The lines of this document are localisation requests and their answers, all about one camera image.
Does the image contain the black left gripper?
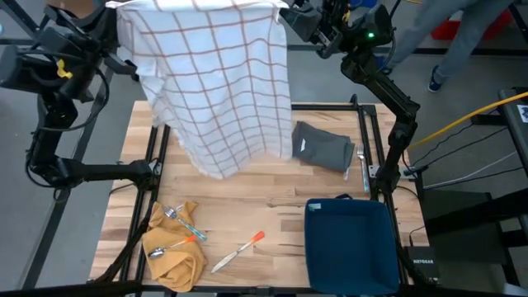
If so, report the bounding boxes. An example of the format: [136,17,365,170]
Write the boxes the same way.
[40,3,140,79]

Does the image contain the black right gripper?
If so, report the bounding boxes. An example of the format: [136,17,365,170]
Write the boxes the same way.
[279,0,351,59]

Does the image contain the brown cardboard sheet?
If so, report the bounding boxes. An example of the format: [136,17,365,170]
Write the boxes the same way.
[45,0,97,18]

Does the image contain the person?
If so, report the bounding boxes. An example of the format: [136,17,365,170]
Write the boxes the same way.
[377,0,516,94]

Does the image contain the grey metal cart on casters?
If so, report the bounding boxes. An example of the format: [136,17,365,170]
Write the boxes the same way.
[0,0,50,46]

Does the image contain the black equipment stand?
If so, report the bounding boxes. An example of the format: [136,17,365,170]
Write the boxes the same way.
[419,187,528,297]

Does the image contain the grey cable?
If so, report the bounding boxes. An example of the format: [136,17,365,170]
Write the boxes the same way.
[422,150,519,191]

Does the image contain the black side table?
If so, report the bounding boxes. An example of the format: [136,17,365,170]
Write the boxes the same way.
[497,86,528,166]

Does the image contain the red plastic bin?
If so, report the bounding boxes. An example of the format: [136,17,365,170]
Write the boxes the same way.
[431,8,515,41]

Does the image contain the grey waffle towel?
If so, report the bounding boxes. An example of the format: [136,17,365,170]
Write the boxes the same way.
[291,120,356,182]

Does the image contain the black metal table frame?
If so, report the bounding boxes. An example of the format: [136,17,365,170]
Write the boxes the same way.
[88,93,413,297]

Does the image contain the knife with orange handle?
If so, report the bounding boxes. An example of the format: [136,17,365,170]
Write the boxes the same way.
[210,230,266,275]

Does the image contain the white checked towel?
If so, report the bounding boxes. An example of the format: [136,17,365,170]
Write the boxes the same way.
[106,0,295,181]

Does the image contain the black Netgear network switch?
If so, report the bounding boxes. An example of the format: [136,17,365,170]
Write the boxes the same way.
[403,246,441,284]

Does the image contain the navy blue fabric basket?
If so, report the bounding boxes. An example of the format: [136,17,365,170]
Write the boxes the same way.
[304,193,400,296]

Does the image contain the mustard yellow towel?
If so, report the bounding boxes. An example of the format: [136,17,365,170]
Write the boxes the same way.
[140,200,207,293]

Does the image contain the spoon with orange handle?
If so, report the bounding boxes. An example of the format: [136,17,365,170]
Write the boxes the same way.
[147,234,198,261]

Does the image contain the yellow cable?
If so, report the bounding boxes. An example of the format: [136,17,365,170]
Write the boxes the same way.
[406,90,528,150]

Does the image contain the fork with teal handle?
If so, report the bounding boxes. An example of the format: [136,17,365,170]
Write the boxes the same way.
[162,205,207,243]

